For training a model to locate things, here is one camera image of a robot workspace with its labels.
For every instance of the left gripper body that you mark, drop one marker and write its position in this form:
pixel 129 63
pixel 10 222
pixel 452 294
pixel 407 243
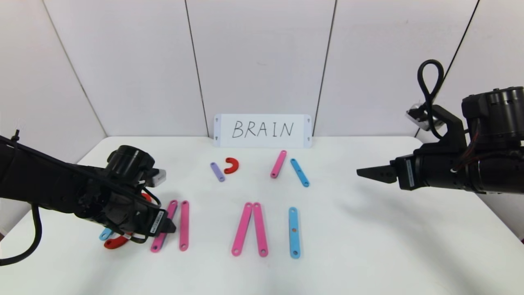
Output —
pixel 157 223

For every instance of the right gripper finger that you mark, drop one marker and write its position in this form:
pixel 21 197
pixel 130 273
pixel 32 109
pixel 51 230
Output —
pixel 380 174

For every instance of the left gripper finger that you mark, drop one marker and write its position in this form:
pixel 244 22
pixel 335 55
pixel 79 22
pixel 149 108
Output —
pixel 169 228

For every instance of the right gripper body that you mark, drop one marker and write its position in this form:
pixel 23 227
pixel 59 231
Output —
pixel 407 173

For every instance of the long pink bar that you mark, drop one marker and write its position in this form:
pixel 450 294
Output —
pixel 172 209
pixel 184 225
pixel 242 228
pixel 260 229

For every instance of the small red arc piece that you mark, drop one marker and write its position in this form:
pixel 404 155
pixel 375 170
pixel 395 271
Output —
pixel 236 162

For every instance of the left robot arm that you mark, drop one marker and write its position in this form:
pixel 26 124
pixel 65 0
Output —
pixel 41 180

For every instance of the white BRAIN sign card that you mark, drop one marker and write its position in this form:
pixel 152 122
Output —
pixel 262 141

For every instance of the large red arc piece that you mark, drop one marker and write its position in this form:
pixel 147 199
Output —
pixel 147 198
pixel 114 243

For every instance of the long blue bar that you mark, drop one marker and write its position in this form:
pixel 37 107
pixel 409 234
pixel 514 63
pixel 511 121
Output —
pixel 105 234
pixel 294 242

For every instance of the short purple bar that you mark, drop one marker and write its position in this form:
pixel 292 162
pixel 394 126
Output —
pixel 217 172

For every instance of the short blue bar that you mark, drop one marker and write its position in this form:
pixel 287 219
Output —
pixel 299 172

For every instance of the short pink bar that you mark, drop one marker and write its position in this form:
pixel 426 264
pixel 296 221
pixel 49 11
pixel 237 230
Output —
pixel 278 164

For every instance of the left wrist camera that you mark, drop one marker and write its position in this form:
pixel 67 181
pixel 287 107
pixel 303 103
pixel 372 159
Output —
pixel 157 177

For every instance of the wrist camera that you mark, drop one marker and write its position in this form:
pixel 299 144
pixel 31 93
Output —
pixel 416 114
pixel 157 177

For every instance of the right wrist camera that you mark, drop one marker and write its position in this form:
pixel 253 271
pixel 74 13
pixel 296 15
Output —
pixel 416 114

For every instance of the black right camera bracket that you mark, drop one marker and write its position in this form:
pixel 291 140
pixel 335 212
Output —
pixel 450 127

